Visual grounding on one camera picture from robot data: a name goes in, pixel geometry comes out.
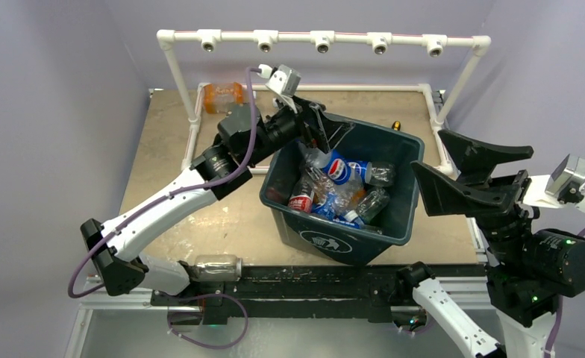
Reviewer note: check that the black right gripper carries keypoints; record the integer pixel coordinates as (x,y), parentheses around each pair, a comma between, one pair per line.
(475,161)

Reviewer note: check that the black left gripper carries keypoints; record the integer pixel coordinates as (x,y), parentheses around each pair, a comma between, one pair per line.
(330,128)

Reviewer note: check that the clear Pepsi bottle blue cap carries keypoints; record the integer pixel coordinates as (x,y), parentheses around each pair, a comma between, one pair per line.
(342,171)

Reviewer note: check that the clear bottle red cap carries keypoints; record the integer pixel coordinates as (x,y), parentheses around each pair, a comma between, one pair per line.
(302,196)

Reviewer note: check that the clear bottle blue label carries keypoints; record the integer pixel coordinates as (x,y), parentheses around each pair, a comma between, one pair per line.
(338,206)

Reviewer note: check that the clear bottle white cap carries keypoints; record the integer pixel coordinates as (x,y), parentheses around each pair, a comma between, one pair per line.
(369,207)

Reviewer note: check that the dark green plastic bin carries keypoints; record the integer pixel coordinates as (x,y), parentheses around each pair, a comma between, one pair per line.
(338,242)

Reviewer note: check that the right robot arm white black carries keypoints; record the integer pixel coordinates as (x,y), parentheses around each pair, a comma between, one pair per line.
(534,270)

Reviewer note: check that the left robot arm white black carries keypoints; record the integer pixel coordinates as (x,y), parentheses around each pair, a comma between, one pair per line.
(243,140)

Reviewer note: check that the orange label bottle far corner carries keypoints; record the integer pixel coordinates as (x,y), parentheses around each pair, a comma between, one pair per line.
(219,98)

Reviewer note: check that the clear crushed bottle front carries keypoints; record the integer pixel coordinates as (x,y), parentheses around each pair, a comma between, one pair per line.
(217,268)

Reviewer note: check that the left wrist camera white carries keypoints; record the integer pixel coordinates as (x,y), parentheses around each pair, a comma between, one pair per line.
(282,81)

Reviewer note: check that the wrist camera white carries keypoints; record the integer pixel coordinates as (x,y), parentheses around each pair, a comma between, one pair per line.
(282,81)
(564,187)

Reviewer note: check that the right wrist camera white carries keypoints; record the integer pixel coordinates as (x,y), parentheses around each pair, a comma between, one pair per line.
(564,187)

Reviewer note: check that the white PVC pipe frame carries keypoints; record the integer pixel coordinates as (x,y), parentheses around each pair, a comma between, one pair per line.
(434,44)

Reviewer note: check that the black table front rail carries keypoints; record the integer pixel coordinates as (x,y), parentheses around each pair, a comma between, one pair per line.
(366,292)

